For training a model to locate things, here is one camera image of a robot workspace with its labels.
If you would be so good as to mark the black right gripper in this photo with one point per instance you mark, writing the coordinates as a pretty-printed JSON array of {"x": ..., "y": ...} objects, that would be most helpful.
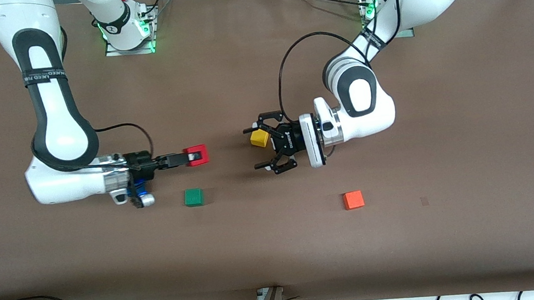
[{"x": 140, "y": 161}]

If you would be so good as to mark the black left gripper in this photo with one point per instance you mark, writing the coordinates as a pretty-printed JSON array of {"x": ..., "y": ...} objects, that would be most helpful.
[{"x": 290, "y": 142}]

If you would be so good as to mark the red cube block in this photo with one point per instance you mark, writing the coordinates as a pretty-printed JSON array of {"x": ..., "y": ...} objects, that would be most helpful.
[{"x": 199, "y": 162}]

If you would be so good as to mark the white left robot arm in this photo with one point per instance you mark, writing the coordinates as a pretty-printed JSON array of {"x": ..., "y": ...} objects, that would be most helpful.
[{"x": 366, "y": 111}]

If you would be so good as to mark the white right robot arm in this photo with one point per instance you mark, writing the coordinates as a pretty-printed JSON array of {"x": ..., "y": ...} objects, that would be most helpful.
[{"x": 56, "y": 121}]

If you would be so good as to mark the yellow cube block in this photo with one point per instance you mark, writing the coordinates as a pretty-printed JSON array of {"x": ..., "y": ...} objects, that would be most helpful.
[{"x": 258, "y": 139}]

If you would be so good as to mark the blue cube block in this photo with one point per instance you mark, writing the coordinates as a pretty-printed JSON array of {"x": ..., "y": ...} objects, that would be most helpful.
[{"x": 139, "y": 186}]

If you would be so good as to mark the green cube block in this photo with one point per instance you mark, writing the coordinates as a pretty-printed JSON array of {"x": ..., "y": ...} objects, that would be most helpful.
[{"x": 193, "y": 197}]

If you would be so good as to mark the orange cube block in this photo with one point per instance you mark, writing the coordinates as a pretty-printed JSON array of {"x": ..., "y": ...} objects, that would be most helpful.
[{"x": 353, "y": 200}]

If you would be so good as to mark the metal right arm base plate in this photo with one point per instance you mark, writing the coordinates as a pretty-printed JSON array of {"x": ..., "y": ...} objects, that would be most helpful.
[{"x": 150, "y": 34}]

